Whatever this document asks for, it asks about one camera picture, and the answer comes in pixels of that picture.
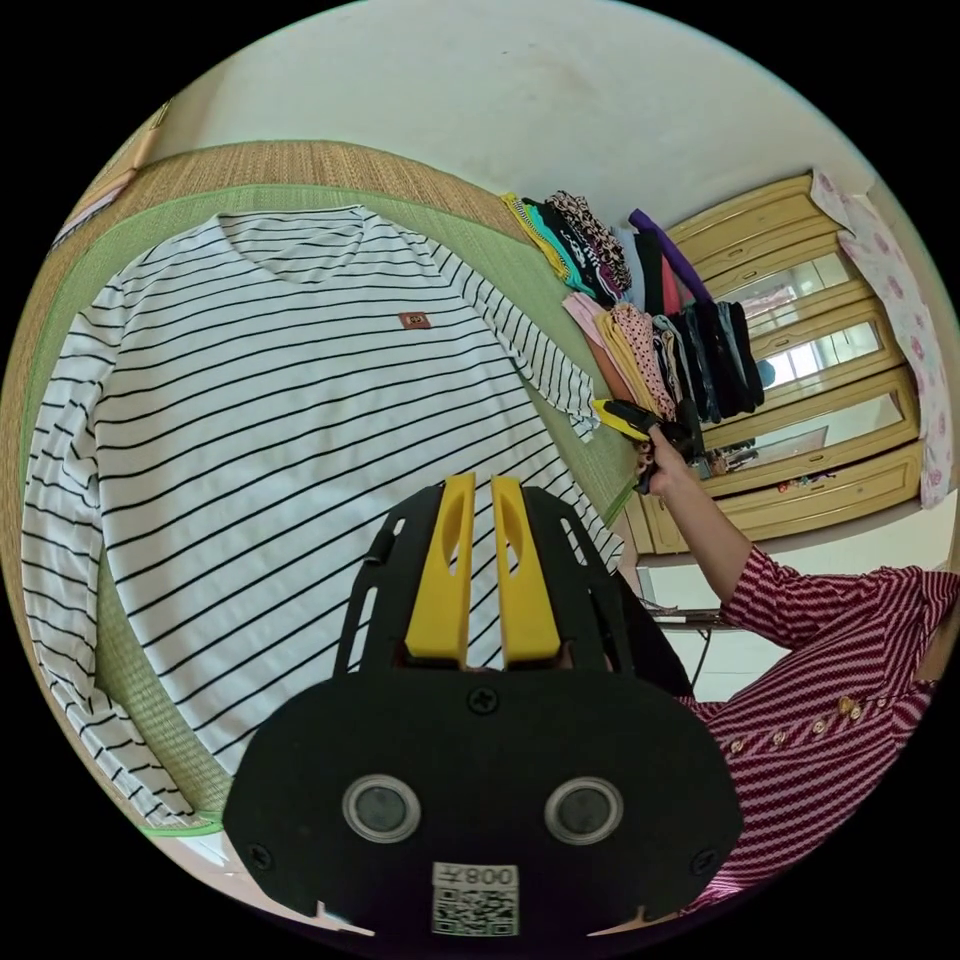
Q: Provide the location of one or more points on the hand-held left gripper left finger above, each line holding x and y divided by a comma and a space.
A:
439, 592

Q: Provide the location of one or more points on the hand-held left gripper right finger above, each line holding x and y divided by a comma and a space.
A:
529, 600

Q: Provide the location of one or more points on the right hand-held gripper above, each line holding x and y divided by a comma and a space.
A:
675, 436

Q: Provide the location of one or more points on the white striped long sleeve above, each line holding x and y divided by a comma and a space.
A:
300, 420

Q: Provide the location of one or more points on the person's right hand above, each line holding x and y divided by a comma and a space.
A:
658, 465

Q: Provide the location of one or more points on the pile of clothes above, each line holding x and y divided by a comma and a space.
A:
660, 337

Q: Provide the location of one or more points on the wooden cupboard with mirrors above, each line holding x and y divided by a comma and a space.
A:
817, 450

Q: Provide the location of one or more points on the person's body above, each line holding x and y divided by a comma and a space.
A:
817, 697

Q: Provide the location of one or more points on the floral curtain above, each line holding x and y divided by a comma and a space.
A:
911, 330

